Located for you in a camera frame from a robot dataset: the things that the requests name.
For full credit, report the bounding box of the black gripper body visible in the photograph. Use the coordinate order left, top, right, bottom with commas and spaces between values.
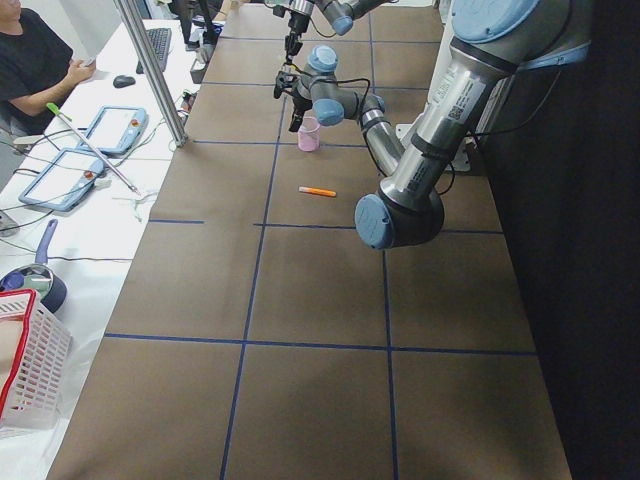
291, 82, 311, 118
288, 0, 314, 34

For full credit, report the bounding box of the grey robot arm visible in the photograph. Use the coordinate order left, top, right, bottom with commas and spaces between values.
273, 0, 593, 249
273, 0, 386, 65

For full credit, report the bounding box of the pink mesh pen holder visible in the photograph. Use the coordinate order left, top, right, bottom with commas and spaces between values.
297, 116, 320, 152

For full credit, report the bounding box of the orange marker pen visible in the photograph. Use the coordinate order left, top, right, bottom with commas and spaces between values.
298, 186, 337, 198

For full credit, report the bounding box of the black keyboard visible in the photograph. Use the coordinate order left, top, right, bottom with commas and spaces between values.
146, 27, 172, 72

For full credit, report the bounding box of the black computer mouse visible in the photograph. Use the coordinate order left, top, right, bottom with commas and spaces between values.
112, 75, 136, 89

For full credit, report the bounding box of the upper blue teach pendant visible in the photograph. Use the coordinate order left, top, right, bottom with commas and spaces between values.
83, 106, 148, 156

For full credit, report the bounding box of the blue teach pendant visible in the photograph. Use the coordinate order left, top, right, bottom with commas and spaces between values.
18, 148, 105, 212
83, 106, 148, 156

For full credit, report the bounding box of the lower blue teach pendant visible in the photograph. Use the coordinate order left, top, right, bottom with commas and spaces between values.
18, 148, 105, 212

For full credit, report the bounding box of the pink stick green tip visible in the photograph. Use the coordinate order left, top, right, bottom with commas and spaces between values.
46, 102, 141, 196

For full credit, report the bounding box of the person in black shirt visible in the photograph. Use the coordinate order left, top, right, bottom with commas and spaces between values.
1, 1, 96, 135

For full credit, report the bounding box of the blue frying pan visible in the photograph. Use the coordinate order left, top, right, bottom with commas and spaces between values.
1, 219, 67, 313

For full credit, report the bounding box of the red white plastic basket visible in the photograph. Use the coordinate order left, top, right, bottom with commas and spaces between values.
1, 289, 72, 437

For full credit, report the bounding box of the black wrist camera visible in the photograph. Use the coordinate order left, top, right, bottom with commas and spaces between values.
273, 70, 299, 99

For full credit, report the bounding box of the aluminium frame post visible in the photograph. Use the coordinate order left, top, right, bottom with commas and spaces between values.
114, 0, 187, 147

